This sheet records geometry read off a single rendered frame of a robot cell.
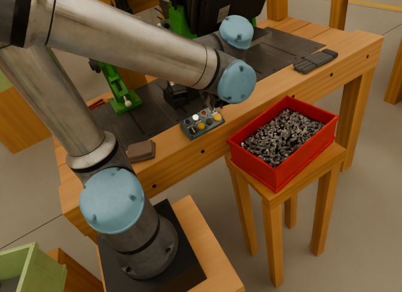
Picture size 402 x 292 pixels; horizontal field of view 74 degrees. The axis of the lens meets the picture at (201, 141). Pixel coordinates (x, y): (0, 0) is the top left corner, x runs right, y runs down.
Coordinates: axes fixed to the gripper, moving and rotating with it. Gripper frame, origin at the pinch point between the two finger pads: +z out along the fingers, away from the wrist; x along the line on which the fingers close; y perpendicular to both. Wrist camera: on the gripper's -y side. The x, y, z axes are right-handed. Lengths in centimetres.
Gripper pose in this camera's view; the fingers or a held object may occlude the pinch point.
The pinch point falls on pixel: (209, 101)
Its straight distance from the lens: 91.6
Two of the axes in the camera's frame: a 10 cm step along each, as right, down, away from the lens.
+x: 9.2, -3.0, 2.5
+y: 3.7, 8.8, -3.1
